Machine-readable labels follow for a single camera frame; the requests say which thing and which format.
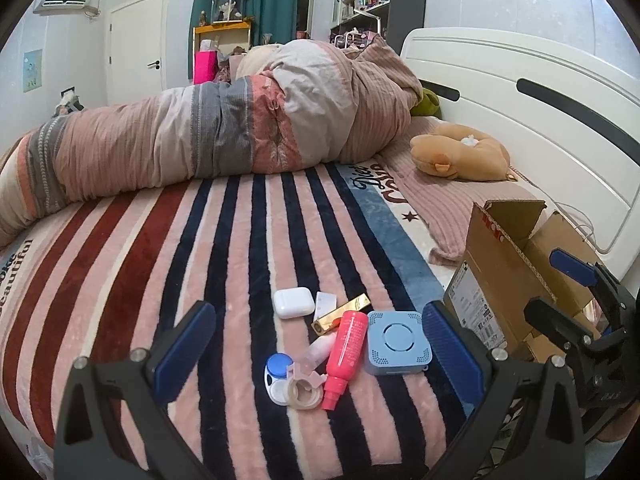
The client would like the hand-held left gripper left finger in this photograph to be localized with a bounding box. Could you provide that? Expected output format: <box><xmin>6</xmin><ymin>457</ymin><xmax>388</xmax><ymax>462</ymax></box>
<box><xmin>54</xmin><ymin>301</ymin><xmax>217</xmax><ymax>480</ymax></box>

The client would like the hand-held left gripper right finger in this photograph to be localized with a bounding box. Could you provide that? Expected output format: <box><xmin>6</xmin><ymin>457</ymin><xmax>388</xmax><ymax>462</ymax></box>
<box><xmin>422</xmin><ymin>301</ymin><xmax>586</xmax><ymax>480</ymax></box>

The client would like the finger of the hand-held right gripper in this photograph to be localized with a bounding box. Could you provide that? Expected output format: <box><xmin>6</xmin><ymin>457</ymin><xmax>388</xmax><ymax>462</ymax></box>
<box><xmin>549</xmin><ymin>247</ymin><xmax>621</xmax><ymax>306</ymax></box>
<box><xmin>522</xmin><ymin>296</ymin><xmax>608</xmax><ymax>361</ymax></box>

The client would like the light blue square box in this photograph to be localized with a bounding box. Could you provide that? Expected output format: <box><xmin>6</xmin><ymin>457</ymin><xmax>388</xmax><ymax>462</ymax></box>
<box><xmin>362</xmin><ymin>310</ymin><xmax>434</xmax><ymax>376</ymax></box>

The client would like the brown cardboard box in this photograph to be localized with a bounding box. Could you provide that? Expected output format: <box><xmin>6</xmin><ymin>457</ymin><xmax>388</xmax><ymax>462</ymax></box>
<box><xmin>442</xmin><ymin>199</ymin><xmax>618</xmax><ymax>362</ymax></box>

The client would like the blue white contact lens case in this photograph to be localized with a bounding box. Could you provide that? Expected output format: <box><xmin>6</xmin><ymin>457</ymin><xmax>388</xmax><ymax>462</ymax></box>
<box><xmin>264</xmin><ymin>353</ymin><xmax>296</xmax><ymax>405</ymax></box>

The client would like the pink plastic bottle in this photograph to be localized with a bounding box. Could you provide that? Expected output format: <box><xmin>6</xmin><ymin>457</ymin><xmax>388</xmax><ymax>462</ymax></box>
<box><xmin>321</xmin><ymin>310</ymin><xmax>368</xmax><ymax>412</ymax></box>

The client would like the white earbud case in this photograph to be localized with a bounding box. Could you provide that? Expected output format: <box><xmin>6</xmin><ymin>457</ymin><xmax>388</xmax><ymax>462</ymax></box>
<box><xmin>273</xmin><ymin>287</ymin><xmax>316</xmax><ymax>320</ymax></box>

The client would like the gold rectangular bar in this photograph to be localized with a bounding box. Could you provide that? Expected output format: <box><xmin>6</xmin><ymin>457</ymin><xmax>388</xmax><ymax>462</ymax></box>
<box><xmin>311</xmin><ymin>295</ymin><xmax>372</xmax><ymax>334</ymax></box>

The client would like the pink tape dispenser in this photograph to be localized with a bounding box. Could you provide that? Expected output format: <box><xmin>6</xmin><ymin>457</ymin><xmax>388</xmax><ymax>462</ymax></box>
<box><xmin>286</xmin><ymin>360</ymin><xmax>326</xmax><ymax>411</ymax></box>

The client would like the small white spray bottle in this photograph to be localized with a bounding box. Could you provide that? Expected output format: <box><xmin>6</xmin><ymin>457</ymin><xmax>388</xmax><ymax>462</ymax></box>
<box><xmin>305</xmin><ymin>334</ymin><xmax>337</xmax><ymax>367</ymax></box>

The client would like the small white adapter box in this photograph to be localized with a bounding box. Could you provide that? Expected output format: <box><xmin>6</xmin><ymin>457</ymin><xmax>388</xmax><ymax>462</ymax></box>
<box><xmin>313</xmin><ymin>292</ymin><xmax>340</xmax><ymax>322</ymax></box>

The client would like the striped fleece blanket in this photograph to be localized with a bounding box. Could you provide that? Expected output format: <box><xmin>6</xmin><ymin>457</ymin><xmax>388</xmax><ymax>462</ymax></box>
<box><xmin>0</xmin><ymin>160</ymin><xmax>481</xmax><ymax>480</ymax></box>

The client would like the pink ribbed pillow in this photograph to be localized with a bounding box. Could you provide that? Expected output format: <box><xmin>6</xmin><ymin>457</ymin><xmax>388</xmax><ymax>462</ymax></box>
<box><xmin>375</xmin><ymin>115</ymin><xmax>551</xmax><ymax>267</ymax></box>

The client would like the white bed headboard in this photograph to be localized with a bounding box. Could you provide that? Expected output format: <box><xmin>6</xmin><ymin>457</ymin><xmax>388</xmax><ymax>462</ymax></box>
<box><xmin>400</xmin><ymin>27</ymin><xmax>640</xmax><ymax>281</ymax></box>

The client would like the tan plush toy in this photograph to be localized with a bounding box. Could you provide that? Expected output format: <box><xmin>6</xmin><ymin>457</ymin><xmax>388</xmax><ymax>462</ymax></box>
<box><xmin>410</xmin><ymin>124</ymin><xmax>518</xmax><ymax>183</ymax></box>

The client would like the green plush toy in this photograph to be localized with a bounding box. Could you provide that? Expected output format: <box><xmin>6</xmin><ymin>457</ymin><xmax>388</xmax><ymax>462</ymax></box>
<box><xmin>410</xmin><ymin>87</ymin><xmax>442</xmax><ymax>117</ymax></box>

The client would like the pink grey striped duvet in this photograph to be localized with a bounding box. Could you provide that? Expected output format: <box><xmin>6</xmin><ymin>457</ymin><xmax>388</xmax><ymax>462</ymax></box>
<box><xmin>0</xmin><ymin>40</ymin><xmax>423</xmax><ymax>247</ymax></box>

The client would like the grey black bag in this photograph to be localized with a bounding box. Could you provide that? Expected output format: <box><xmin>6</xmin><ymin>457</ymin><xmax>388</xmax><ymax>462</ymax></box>
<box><xmin>52</xmin><ymin>92</ymin><xmax>87</xmax><ymax>120</ymax></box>

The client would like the bright pink bag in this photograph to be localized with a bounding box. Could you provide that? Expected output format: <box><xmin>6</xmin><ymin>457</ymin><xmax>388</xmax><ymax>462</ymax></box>
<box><xmin>194</xmin><ymin>50</ymin><xmax>220</xmax><ymax>85</ymax></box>

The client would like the white door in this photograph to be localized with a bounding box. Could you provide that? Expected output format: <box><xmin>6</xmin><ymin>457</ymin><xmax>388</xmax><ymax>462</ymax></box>
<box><xmin>107</xmin><ymin>0</ymin><xmax>166</xmax><ymax>107</ymax></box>

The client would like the dark tall bookshelf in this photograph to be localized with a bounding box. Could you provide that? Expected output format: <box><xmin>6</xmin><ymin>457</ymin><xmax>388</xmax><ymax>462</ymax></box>
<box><xmin>327</xmin><ymin>0</ymin><xmax>431</xmax><ymax>53</ymax></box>

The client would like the yellow shelf unit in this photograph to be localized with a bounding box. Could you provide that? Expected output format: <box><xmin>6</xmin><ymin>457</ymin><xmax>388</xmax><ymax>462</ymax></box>
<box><xmin>192</xmin><ymin>17</ymin><xmax>256</xmax><ymax>83</ymax></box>

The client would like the glass display case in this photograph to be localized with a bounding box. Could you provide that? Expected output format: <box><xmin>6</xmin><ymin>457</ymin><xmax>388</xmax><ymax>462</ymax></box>
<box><xmin>210</xmin><ymin>0</ymin><xmax>247</xmax><ymax>25</ymax></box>

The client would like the white cable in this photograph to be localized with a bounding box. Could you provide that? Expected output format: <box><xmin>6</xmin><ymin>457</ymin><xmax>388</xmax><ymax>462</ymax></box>
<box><xmin>537</xmin><ymin>187</ymin><xmax>608</xmax><ymax>256</ymax></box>

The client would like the small wall poster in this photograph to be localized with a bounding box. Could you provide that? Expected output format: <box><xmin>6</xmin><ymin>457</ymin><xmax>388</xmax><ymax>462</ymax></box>
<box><xmin>22</xmin><ymin>49</ymin><xmax>43</xmax><ymax>93</ymax></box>

